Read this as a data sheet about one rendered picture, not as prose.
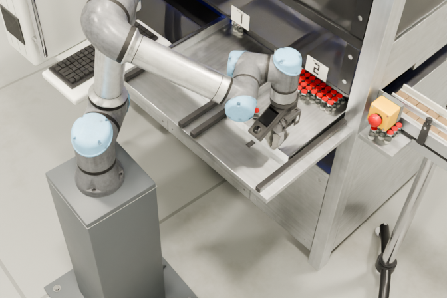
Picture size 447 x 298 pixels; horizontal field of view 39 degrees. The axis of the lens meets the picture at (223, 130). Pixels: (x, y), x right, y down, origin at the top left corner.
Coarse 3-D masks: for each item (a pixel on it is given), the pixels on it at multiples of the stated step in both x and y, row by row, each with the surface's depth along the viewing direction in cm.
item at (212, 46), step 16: (208, 32) 227; (224, 32) 230; (176, 48) 219; (192, 48) 223; (208, 48) 224; (224, 48) 224; (240, 48) 224; (256, 48) 224; (208, 64) 218; (224, 64) 218
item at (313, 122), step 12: (264, 84) 207; (264, 96) 208; (264, 108) 205; (300, 108) 205; (312, 108) 205; (336, 108) 205; (252, 120) 201; (300, 120) 201; (312, 120) 202; (324, 120) 202; (336, 120) 199; (300, 132) 198; (312, 132) 198; (264, 144) 193; (288, 144) 195; (300, 144) 195; (288, 156) 187
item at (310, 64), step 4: (308, 56) 197; (308, 60) 198; (312, 60) 197; (308, 64) 199; (312, 64) 198; (320, 64) 195; (308, 68) 200; (312, 68) 199; (320, 68) 196; (324, 68) 195; (328, 68) 194; (312, 72) 200; (316, 72) 199; (320, 72) 197; (324, 72) 196; (320, 76) 198; (324, 76) 197; (324, 80) 198
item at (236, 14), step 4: (232, 8) 214; (236, 8) 212; (232, 12) 215; (236, 12) 213; (240, 12) 212; (232, 16) 216; (236, 16) 215; (240, 16) 213; (244, 16) 211; (248, 16) 210; (236, 20) 216; (240, 20) 214; (244, 20) 212; (248, 20) 211; (240, 24) 215; (244, 24) 214; (248, 24) 212; (248, 28) 213
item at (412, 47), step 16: (288, 0) 191; (320, 16) 185; (432, 16) 188; (336, 32) 183; (416, 32) 186; (432, 32) 196; (400, 48) 184; (416, 48) 194; (432, 48) 205; (400, 64) 192; (416, 64) 203; (384, 80) 190
